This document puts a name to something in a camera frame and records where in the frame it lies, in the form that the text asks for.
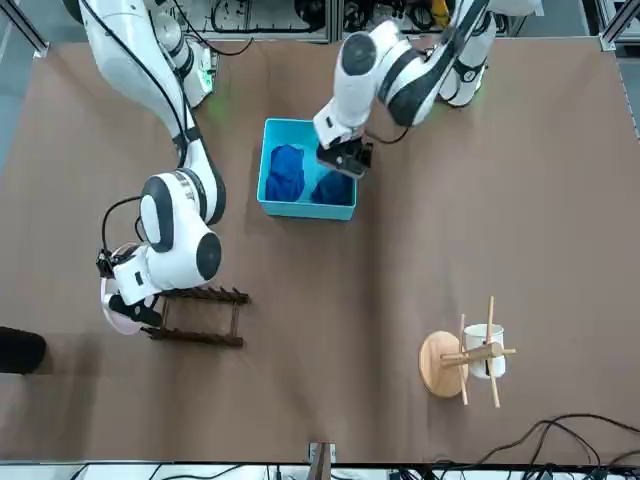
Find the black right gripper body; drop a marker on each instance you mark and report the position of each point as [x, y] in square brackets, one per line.
[106, 262]

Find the dark wooden dish rack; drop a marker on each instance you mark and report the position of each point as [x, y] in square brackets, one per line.
[210, 337]

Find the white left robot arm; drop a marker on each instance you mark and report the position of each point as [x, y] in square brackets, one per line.
[360, 95]

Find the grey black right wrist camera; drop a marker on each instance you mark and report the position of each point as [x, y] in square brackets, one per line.
[135, 312]

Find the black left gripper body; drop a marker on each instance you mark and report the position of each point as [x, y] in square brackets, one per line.
[362, 156]

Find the aluminium profile post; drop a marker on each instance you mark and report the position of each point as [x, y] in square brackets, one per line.
[612, 30]
[37, 47]

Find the cyan plastic box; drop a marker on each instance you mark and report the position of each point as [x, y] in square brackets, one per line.
[300, 210]

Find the pale pink round plate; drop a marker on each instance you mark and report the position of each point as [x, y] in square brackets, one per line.
[122, 327]

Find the yellow object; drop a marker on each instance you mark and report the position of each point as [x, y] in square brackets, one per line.
[440, 10]

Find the aluminium frame beam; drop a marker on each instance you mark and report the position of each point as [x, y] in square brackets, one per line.
[332, 20]

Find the light wooden mug stand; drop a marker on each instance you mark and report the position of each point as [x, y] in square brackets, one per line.
[440, 365]

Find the blue square rag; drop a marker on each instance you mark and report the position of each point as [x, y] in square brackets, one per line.
[285, 172]
[332, 192]

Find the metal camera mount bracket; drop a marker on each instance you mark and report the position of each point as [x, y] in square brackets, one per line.
[322, 460]

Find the black rounded object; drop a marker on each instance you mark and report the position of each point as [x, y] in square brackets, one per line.
[20, 350]

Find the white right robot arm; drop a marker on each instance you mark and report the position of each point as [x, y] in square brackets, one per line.
[170, 240]

